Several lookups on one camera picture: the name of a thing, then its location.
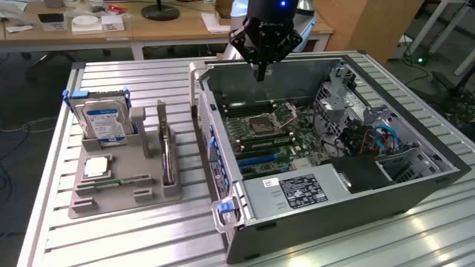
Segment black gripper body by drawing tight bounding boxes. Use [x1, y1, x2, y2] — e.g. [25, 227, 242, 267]
[243, 0, 299, 64]

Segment graphics card with metal bracket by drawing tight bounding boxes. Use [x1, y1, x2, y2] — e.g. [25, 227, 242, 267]
[157, 107, 178, 186]

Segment stack of white papers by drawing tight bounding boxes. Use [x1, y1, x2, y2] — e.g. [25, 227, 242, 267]
[201, 12, 233, 34]

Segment brown cardboard box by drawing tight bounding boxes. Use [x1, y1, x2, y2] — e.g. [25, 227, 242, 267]
[215, 0, 235, 18]

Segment wooden desk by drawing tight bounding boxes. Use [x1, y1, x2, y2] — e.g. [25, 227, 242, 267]
[0, 0, 336, 61]

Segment wooden cabinet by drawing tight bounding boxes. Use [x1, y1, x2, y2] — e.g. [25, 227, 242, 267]
[326, 0, 425, 65]

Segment black lamp base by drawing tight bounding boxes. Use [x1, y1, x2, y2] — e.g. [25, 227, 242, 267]
[141, 0, 182, 21]

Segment metal socket cover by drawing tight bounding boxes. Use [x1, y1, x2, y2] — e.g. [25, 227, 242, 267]
[273, 101, 299, 129]

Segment metal disk bay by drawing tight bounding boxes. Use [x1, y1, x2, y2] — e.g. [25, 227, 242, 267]
[314, 66, 373, 134]

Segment CPU socket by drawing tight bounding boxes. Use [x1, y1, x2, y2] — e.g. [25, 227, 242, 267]
[247, 113, 279, 135]

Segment white labelled box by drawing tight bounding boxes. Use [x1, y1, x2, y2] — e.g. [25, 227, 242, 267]
[101, 14, 125, 32]

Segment black installed RAM stick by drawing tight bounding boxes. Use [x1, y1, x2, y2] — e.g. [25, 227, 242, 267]
[241, 133, 294, 152]

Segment green motherboard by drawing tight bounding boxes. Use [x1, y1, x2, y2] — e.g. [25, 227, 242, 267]
[219, 91, 325, 179]

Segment white box with round tape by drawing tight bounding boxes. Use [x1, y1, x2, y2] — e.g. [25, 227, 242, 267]
[71, 16, 103, 36]

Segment blue expansion slot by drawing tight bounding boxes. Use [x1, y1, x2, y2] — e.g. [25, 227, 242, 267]
[237, 150, 285, 164]
[239, 159, 279, 171]

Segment black chair base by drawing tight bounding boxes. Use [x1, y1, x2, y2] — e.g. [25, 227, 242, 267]
[430, 70, 475, 118]

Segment hard disk with blue rails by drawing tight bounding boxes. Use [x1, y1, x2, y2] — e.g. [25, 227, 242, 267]
[63, 87, 131, 144]

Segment white box with black lid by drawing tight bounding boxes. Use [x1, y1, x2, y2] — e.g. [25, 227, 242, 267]
[37, 13, 69, 32]

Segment black plastic shroud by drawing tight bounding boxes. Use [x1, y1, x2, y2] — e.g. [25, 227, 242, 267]
[332, 154, 397, 195]

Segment grey power supply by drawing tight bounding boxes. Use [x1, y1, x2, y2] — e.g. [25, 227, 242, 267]
[242, 163, 353, 221]

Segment white paper slip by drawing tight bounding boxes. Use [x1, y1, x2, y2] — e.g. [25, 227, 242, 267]
[5, 24, 35, 33]

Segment silver CPU chip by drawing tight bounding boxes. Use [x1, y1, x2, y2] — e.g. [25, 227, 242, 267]
[83, 157, 110, 177]

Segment green RAM stick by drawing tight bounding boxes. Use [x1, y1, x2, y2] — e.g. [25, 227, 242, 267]
[79, 177, 150, 189]

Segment grey parts rack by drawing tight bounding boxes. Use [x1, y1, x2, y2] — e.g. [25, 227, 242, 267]
[67, 99, 186, 219]

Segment black PC case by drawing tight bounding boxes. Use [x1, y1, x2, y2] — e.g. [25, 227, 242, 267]
[189, 54, 473, 265]

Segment red wire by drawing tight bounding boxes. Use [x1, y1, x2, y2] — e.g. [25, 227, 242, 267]
[361, 128, 373, 151]

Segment white table frame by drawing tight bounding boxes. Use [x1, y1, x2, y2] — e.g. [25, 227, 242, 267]
[406, 0, 475, 76]

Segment blue wire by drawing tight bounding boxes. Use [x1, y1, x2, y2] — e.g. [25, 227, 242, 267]
[374, 124, 401, 153]

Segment blue floor cable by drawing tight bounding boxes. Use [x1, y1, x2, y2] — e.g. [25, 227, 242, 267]
[0, 116, 58, 245]

